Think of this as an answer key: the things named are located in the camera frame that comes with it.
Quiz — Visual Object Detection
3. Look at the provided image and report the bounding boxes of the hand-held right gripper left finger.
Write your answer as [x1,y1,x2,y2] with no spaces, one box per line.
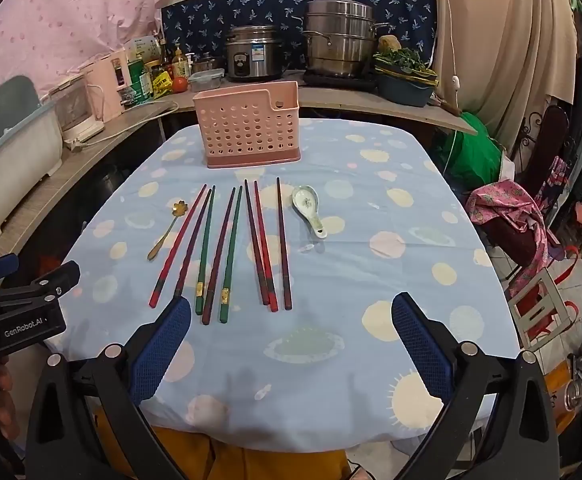
[26,296,192,480]

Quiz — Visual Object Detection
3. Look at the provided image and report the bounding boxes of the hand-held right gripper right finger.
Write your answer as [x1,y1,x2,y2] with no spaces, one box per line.
[392,291,562,480]

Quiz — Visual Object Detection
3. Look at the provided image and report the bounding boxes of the gold flower-shaped spoon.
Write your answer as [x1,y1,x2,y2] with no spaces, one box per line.
[147,201,186,262]

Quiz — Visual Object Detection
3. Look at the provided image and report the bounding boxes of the white ceramic soup spoon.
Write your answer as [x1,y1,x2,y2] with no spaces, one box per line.
[291,185,328,239]

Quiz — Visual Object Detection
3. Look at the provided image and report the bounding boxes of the pink perforated utensil holder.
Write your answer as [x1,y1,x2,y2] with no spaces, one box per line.
[193,81,302,169]

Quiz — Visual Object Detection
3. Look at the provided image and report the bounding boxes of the person's left hand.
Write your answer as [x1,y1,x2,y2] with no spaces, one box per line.
[0,355,22,441]

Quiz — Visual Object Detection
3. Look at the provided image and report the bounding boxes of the white dish box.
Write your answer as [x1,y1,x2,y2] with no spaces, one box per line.
[0,76,64,253]

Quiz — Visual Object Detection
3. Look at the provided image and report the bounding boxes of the red stool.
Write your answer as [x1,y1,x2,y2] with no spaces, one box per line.
[508,260,579,346]

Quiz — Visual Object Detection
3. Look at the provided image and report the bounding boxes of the mustard yellow trousers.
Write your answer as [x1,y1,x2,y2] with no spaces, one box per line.
[96,410,352,480]

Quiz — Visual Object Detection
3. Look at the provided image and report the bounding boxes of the blue planet-print tablecloth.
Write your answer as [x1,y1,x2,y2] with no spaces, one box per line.
[46,120,522,456]

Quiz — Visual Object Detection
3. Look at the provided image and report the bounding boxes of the pink floral cloth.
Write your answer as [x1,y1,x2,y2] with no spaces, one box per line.
[466,182,564,286]

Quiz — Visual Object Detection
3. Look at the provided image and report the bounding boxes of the glass kettle with white base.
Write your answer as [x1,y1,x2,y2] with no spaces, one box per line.
[48,74,106,143]

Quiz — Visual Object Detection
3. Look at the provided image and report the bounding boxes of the green plastic bag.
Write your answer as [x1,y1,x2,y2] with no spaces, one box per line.
[441,112,502,188]

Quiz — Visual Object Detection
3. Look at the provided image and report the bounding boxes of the green tin can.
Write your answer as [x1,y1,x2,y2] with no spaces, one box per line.
[121,59,152,106]

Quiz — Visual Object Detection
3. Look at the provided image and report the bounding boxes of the yellow snack packet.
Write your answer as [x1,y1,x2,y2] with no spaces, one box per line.
[152,71,174,100]

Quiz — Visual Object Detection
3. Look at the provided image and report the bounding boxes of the dark metal chair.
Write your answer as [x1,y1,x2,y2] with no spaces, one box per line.
[486,105,572,271]

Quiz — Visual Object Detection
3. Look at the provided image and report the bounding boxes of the white carton box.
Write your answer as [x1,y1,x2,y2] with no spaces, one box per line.
[123,35,162,63]

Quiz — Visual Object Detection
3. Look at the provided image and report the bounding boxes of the yellow oil bottle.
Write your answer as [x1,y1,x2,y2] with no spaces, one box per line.
[172,46,192,79]

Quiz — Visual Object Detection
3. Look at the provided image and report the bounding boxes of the glass container with blue lid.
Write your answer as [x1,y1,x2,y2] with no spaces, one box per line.
[188,68,226,93]

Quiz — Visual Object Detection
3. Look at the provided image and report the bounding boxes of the blue draining basin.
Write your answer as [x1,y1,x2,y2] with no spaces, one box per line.
[375,62,439,107]

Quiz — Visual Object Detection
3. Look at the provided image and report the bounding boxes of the grey wooden counter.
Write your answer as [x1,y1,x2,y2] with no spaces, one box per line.
[0,82,479,261]

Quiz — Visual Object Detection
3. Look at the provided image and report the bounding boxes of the pink printed curtain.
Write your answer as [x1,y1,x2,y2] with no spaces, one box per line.
[0,0,196,111]

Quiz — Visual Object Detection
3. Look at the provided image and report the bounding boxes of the small lidded steel pot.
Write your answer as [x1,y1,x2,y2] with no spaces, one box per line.
[191,52,226,73]

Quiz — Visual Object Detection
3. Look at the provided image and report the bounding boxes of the black induction cooker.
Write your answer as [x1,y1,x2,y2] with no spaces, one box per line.
[302,69,379,92]

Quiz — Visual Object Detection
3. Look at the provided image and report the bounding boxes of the leafy green vegetables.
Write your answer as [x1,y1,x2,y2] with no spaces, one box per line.
[376,46,429,73]

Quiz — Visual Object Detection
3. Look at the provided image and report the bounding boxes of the blue floral cloth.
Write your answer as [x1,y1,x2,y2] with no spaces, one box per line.
[161,0,439,73]

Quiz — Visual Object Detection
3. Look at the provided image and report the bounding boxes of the steel rice cooker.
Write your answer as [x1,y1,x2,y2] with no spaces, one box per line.
[226,25,286,83]

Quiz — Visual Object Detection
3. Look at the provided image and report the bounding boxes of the beige curtain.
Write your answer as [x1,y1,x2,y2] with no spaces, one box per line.
[411,0,579,151]

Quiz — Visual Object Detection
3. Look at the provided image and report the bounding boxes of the steel steamer pot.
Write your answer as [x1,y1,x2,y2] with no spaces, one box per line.
[301,0,392,78]

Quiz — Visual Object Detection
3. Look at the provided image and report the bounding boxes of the white power cord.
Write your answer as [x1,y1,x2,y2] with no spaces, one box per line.
[63,100,179,152]

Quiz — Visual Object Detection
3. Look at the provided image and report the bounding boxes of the wooden tool handle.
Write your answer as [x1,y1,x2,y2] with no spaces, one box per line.
[431,97,464,116]

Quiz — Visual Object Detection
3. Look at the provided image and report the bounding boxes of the white cord with switch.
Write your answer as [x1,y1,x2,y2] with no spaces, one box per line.
[436,0,464,106]

